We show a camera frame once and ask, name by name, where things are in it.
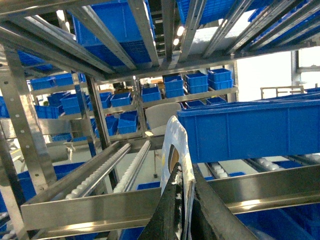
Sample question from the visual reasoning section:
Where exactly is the stainless flow rack frame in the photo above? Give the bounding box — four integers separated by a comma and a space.
0, 0, 320, 240

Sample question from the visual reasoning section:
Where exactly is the flower print gift bag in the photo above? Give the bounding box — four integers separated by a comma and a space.
160, 116, 196, 240

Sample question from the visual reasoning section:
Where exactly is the white roller track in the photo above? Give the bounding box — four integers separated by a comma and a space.
113, 140, 151, 193
205, 162, 229, 179
65, 143, 131, 200

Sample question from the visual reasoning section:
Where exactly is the white roller track left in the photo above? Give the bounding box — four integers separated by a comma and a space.
65, 143, 131, 200

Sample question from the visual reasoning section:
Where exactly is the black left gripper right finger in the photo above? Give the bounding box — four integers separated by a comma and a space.
190, 167, 257, 240

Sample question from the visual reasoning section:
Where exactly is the large blue bin behind bag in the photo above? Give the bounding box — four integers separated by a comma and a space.
177, 99, 320, 163

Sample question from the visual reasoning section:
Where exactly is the white roller track right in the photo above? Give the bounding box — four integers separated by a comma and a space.
205, 162, 229, 179

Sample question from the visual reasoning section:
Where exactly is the white roller track centre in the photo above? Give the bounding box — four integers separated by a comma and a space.
113, 140, 151, 193

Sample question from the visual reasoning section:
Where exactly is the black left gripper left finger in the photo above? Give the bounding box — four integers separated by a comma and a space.
138, 162, 183, 240

